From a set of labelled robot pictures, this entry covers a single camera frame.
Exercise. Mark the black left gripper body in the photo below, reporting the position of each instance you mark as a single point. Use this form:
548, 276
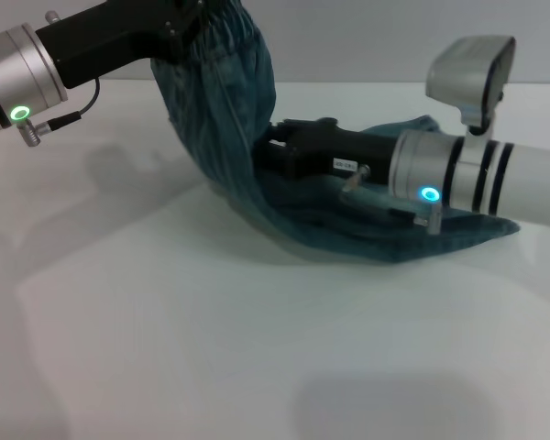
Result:
105, 41

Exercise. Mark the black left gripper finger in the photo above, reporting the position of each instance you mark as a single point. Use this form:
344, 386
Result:
188, 23

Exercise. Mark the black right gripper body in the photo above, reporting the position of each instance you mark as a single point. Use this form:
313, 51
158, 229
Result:
330, 151

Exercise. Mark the blue denim shorts with cartoon print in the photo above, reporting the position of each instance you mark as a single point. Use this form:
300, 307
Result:
229, 137

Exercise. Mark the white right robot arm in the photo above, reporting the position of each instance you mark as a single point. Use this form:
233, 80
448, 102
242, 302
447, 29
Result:
486, 174

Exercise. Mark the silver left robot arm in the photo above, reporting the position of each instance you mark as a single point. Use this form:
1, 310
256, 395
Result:
14, 78

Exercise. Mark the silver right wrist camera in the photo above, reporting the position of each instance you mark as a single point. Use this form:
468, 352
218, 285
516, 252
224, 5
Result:
472, 78

